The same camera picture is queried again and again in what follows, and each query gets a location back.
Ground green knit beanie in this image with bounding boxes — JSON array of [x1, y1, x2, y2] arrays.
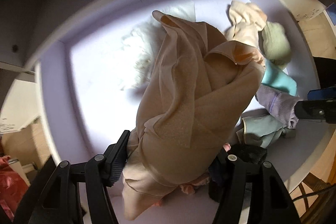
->
[[261, 21, 291, 70]]

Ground beige soft garment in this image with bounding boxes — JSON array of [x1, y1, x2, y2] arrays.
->
[[122, 11, 265, 221]]

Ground pink strawberry print cloth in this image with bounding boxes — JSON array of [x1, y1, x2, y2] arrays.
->
[[152, 143, 231, 207]]

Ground lavender folded cloth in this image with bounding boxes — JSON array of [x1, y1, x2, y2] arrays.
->
[[256, 84, 302, 129]]

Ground pale green cloth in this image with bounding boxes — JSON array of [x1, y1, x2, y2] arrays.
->
[[236, 115, 296, 148]]

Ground turquoise folded cloth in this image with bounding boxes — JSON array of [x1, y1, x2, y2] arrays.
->
[[261, 60, 297, 96]]

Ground red satin fabric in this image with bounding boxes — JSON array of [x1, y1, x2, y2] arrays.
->
[[0, 156, 29, 222]]

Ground white open drawer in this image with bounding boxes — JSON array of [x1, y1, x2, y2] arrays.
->
[[27, 0, 334, 223]]

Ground cream folded cloth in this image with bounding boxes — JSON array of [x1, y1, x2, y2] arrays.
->
[[225, 0, 267, 48]]

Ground grey white cloth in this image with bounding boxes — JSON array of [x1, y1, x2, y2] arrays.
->
[[122, 20, 166, 89]]

